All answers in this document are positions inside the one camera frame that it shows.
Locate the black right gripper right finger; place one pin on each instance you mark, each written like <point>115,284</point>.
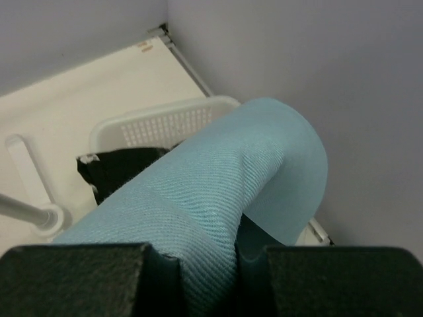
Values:
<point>330,281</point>

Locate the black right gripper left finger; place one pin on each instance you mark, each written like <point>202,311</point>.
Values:
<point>89,280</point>

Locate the light blue trousers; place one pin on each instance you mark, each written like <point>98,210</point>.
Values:
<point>263,160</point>

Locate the silver clothes rack with white feet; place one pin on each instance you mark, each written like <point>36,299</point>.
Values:
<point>45,217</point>

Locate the black stained cloth in basket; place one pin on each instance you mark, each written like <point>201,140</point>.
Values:
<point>106,172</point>

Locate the white plastic basket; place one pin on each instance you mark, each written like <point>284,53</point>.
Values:
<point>161,126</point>

